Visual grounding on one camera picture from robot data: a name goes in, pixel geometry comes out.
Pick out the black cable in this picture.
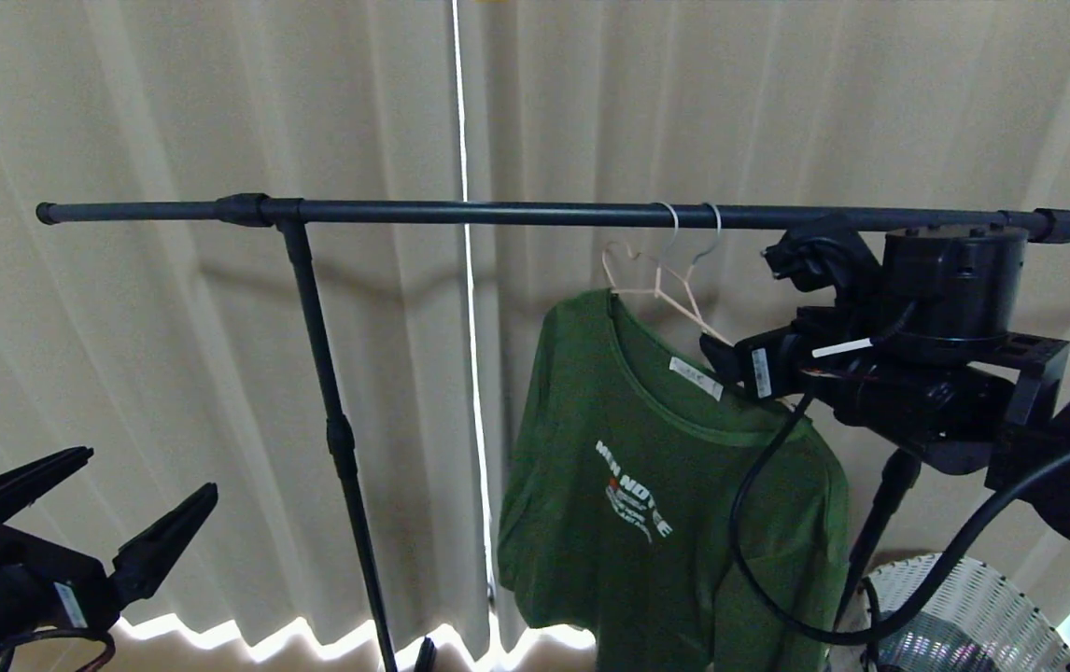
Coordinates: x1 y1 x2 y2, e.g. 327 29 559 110
729 392 1070 647

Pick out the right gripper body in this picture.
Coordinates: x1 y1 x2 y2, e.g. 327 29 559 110
736 315 872 402

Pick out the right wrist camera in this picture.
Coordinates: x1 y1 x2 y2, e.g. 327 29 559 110
764 224 881 298

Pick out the white laundry basket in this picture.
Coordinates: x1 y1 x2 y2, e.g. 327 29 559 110
829 553 1070 672

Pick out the black clothes rack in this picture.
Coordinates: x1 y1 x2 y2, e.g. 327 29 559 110
35 193 1070 672

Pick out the green printed shirt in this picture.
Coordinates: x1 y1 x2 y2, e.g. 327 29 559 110
498 287 852 672

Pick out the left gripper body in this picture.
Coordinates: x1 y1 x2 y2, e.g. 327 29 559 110
0 516 122 672

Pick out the pink clothes hanger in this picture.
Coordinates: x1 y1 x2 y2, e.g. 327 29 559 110
656 203 732 342
602 203 732 344

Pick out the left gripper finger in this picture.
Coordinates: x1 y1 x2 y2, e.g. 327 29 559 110
0 446 95 524
110 483 218 608

